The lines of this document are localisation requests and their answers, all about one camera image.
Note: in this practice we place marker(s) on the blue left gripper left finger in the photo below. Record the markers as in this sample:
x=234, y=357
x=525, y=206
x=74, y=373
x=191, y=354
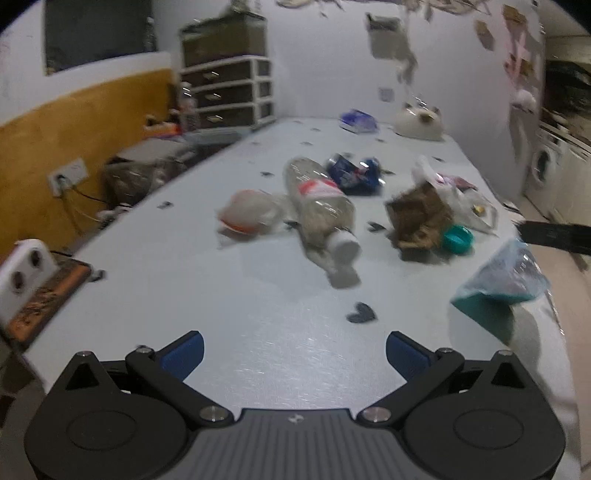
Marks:
x=160, y=374

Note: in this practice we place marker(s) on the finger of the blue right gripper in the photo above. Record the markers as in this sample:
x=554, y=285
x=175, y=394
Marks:
x=572, y=238

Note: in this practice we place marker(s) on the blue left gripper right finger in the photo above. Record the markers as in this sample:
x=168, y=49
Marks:
x=427, y=374

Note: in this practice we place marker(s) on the teal tissue packet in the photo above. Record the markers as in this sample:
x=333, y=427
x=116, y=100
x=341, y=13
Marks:
x=510, y=277

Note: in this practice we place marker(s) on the white plastic bag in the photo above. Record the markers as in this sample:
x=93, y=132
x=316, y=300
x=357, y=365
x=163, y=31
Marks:
x=469, y=207

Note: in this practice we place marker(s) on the teal plastic lid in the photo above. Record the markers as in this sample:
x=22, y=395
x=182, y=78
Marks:
x=457, y=240

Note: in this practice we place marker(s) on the brown paper trash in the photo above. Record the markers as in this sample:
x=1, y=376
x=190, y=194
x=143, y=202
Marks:
x=419, y=218

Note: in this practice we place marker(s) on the clear orange plastic wrapper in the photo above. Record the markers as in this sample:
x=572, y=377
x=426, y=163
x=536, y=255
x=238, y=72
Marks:
x=252, y=212

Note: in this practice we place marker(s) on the clear plastic bottle white cap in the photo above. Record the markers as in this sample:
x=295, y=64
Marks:
x=325, y=216

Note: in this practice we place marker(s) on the crushed blue soda can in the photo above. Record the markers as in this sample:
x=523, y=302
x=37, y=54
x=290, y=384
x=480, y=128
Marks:
x=363, y=179

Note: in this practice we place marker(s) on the washing machine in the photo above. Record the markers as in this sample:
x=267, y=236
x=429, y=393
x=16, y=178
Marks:
x=545, y=172

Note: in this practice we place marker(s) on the white power strip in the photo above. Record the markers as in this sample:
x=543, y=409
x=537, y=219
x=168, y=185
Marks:
x=28, y=267

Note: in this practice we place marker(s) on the white cat-shaped ceramic dish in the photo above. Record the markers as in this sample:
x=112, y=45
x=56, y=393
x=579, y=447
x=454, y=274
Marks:
x=419, y=122

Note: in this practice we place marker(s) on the blue white plastic packet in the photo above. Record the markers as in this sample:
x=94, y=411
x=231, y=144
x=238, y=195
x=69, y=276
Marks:
x=358, y=122

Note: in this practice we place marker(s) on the plastic bottle by drawers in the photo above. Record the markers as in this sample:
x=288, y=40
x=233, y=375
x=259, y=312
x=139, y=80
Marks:
x=187, y=108

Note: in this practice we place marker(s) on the white plastic drawer unit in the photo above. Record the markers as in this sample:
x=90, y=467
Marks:
x=234, y=92

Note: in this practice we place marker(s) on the dark framed window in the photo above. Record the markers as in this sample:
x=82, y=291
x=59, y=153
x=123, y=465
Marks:
x=78, y=32

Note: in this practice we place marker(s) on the white wall socket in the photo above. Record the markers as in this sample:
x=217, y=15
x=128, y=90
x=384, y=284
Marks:
x=67, y=176

